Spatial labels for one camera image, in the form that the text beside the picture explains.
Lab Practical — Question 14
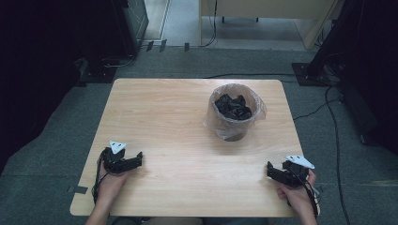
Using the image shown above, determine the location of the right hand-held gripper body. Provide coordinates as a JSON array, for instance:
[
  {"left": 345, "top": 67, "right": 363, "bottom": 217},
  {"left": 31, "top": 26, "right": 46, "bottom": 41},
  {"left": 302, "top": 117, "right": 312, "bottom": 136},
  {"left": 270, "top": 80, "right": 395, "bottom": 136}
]
[{"left": 267, "top": 155, "right": 315, "bottom": 188}]

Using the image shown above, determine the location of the person's right hand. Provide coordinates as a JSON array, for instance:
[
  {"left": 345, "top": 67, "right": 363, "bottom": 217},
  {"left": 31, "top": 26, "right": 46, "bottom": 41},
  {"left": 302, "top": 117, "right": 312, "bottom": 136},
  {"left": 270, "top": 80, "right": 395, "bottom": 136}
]
[{"left": 277, "top": 169, "right": 317, "bottom": 217}]

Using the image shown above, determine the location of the person's left hand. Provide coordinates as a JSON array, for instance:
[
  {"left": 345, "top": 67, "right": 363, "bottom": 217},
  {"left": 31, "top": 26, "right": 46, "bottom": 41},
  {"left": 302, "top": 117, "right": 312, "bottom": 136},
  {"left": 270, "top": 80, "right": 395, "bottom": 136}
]
[{"left": 99, "top": 162, "right": 133, "bottom": 204}]

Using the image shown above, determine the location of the light wooden cabinet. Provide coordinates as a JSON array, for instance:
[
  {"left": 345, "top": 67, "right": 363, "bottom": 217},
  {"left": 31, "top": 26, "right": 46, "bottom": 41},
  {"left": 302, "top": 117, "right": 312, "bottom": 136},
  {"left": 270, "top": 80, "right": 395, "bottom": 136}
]
[{"left": 198, "top": 0, "right": 341, "bottom": 51}]

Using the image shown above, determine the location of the long black floor cable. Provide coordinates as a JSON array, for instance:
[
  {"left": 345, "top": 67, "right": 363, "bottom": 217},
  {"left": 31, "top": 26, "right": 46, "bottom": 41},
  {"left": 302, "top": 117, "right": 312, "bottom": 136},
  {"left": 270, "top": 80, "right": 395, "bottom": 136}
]
[{"left": 202, "top": 72, "right": 297, "bottom": 80}]

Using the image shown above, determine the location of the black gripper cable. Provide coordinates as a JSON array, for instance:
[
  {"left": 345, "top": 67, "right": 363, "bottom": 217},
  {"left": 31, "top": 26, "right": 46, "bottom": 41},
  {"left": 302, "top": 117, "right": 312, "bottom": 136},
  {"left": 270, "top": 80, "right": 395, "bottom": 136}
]
[
  {"left": 289, "top": 167, "right": 321, "bottom": 219},
  {"left": 91, "top": 149, "right": 110, "bottom": 205}
]

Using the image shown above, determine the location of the black crumpled plastic bag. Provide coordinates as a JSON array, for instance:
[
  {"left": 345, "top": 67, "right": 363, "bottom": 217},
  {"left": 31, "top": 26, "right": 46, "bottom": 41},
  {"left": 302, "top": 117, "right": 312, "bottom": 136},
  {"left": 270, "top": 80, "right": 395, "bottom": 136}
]
[{"left": 214, "top": 93, "right": 253, "bottom": 122}]

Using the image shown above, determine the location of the brown round bin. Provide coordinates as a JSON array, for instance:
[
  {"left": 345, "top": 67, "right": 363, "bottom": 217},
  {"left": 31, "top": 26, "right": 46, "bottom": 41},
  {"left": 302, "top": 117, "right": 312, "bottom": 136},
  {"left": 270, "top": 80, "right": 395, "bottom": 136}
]
[{"left": 205, "top": 83, "right": 262, "bottom": 143}]

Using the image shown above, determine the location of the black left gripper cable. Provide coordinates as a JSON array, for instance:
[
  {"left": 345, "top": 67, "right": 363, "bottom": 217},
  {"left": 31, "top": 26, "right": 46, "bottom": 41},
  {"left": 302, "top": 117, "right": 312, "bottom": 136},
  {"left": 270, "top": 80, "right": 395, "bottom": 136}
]
[{"left": 91, "top": 149, "right": 110, "bottom": 205}]

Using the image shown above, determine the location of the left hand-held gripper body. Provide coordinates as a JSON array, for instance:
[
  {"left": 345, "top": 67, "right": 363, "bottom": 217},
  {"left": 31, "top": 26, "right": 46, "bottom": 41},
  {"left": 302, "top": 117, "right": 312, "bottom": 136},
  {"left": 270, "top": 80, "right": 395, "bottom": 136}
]
[{"left": 105, "top": 140, "right": 144, "bottom": 174}]

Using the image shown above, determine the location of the white floor cable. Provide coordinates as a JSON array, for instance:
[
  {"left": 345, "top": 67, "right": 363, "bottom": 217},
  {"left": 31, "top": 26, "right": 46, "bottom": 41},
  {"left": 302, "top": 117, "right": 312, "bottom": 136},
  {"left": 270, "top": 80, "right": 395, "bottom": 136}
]
[{"left": 102, "top": 54, "right": 136, "bottom": 69}]

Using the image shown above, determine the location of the black stand base plate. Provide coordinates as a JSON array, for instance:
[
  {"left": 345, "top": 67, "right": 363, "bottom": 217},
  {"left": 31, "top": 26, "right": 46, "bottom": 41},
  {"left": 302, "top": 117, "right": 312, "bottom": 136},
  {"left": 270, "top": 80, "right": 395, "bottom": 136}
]
[
  {"left": 291, "top": 62, "right": 333, "bottom": 87},
  {"left": 75, "top": 66, "right": 117, "bottom": 84}
]

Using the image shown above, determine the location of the black curtain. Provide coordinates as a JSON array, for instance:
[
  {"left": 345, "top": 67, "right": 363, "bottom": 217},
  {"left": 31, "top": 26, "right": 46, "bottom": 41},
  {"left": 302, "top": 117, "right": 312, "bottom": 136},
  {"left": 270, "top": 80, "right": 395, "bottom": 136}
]
[
  {"left": 308, "top": 0, "right": 398, "bottom": 156},
  {"left": 0, "top": 0, "right": 132, "bottom": 176}
]

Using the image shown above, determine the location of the thin black floor cable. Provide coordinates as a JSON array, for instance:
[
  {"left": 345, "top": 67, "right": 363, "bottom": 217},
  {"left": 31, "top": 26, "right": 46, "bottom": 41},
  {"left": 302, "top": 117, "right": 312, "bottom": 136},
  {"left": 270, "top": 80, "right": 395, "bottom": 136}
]
[{"left": 292, "top": 96, "right": 343, "bottom": 122}]

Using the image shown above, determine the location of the hanging black cable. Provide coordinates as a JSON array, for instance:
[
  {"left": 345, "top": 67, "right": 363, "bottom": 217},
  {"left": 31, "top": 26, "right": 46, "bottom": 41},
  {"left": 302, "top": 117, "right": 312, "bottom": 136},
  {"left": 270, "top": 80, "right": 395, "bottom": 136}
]
[{"left": 198, "top": 0, "right": 219, "bottom": 49}]

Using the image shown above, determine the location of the black glass-front cabinet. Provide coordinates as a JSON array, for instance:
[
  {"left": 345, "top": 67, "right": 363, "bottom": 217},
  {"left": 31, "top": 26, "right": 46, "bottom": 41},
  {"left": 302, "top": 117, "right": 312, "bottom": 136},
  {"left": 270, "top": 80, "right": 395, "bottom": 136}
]
[{"left": 113, "top": 0, "right": 150, "bottom": 56}]

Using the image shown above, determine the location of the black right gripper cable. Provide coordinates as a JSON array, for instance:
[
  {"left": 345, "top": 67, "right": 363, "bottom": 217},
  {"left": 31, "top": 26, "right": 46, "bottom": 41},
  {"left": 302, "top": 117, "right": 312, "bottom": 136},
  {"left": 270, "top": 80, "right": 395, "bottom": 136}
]
[{"left": 289, "top": 167, "right": 321, "bottom": 219}]

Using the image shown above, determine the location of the bin with plastic bag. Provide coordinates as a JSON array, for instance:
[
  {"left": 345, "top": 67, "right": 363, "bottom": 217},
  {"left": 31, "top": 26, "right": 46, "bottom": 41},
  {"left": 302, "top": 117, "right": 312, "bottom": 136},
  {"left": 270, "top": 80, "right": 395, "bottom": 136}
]
[{"left": 204, "top": 82, "right": 268, "bottom": 142}]

